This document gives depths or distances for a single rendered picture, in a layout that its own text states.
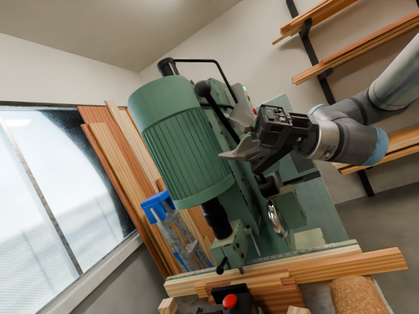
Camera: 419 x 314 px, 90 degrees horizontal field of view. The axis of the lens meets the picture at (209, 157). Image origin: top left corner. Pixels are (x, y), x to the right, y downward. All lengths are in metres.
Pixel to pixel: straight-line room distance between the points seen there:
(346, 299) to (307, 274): 0.12
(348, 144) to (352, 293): 0.29
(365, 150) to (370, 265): 0.26
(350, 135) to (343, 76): 2.37
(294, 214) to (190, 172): 0.38
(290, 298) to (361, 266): 0.18
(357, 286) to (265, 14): 2.78
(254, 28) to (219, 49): 0.47
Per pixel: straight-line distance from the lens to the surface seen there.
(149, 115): 0.51
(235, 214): 0.68
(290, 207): 0.72
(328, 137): 0.49
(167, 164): 0.51
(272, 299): 0.58
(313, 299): 0.62
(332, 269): 0.63
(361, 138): 0.53
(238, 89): 0.80
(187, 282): 0.79
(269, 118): 0.43
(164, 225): 1.40
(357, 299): 0.55
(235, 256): 0.59
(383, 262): 0.64
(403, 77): 0.54
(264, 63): 2.83
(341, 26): 2.97
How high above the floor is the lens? 1.32
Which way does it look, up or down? 3 degrees down
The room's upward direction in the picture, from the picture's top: 25 degrees counter-clockwise
